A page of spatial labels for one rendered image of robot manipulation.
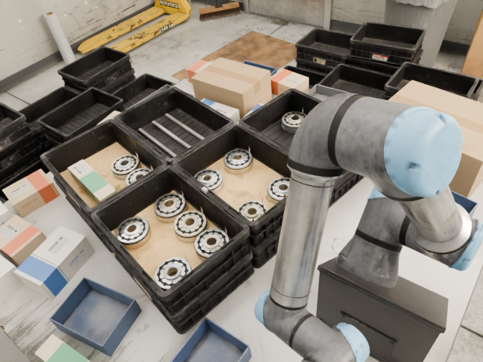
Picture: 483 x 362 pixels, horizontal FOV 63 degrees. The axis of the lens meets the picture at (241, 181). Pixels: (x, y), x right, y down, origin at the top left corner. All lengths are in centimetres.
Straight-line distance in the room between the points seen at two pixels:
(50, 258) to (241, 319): 64
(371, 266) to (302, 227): 33
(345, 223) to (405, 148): 88
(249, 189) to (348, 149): 78
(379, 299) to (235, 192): 61
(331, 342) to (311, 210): 23
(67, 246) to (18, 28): 321
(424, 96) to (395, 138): 112
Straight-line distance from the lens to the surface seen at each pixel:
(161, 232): 126
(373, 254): 99
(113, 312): 131
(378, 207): 98
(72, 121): 257
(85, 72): 306
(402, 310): 93
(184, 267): 112
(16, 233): 158
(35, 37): 447
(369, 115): 57
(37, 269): 140
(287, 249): 71
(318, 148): 61
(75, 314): 136
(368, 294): 93
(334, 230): 137
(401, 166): 54
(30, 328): 141
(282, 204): 114
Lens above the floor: 178
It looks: 45 degrees down
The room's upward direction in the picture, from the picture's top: 8 degrees counter-clockwise
